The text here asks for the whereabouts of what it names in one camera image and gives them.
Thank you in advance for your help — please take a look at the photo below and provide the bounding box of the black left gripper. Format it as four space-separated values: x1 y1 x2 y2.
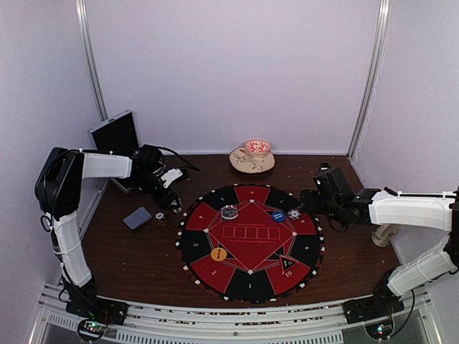
131 173 178 209

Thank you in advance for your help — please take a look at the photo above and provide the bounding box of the white ten poker chip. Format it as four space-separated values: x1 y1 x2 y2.
288 209 301 220

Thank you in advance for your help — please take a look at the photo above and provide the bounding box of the blue white poker chip stack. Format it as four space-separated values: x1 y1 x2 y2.
169 199 182 214

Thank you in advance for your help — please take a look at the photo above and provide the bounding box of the blue small blind button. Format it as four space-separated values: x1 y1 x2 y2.
271 211 286 222

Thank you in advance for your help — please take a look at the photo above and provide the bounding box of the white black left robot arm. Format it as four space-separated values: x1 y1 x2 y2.
34 145 189 287

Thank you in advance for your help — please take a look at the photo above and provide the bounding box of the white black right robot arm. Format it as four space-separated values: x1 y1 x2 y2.
301 166 458 317

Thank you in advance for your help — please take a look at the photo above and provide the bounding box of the aluminium poker chip case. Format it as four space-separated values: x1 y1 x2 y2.
88 109 141 195

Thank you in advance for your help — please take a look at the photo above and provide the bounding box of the blue playing card deck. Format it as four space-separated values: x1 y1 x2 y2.
123 207 152 230

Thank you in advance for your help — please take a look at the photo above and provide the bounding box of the black red poker chip stack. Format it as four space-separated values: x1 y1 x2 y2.
153 212 167 227

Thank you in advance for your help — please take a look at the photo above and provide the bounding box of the white printed ceramic mug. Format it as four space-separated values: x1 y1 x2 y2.
371 224 400 247

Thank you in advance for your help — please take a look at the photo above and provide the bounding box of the red patterned white bowl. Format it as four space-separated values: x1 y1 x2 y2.
245 138 271 158

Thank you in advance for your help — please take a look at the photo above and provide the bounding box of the cream floral ceramic plate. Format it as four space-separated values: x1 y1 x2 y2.
229 147 275 174

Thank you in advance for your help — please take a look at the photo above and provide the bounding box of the round red black poker mat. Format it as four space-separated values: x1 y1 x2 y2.
176 183 326 304

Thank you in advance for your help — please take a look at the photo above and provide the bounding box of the clear dealer button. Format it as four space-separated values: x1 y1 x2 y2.
221 205 239 220

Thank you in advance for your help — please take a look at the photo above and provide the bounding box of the orange big blind button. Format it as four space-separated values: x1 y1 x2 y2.
210 247 227 262

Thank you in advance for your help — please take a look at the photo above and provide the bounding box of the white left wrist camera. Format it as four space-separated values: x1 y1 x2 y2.
160 168 184 188

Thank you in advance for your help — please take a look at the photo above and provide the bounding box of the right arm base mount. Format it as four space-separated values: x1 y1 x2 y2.
343 268 404 324

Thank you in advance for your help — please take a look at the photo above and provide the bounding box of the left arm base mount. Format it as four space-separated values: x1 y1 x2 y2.
63 278 128 325

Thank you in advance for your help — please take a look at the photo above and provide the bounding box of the aluminium front rail frame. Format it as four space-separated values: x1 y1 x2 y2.
35 281 437 344

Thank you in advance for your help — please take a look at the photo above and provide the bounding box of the left aluminium corner post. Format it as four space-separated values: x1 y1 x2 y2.
75 0 108 121

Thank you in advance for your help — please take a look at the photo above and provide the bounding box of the aluminium corner post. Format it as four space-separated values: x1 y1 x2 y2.
75 0 108 121
347 0 392 163

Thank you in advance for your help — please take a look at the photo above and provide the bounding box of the right aluminium corner post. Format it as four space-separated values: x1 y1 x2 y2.
347 0 392 163

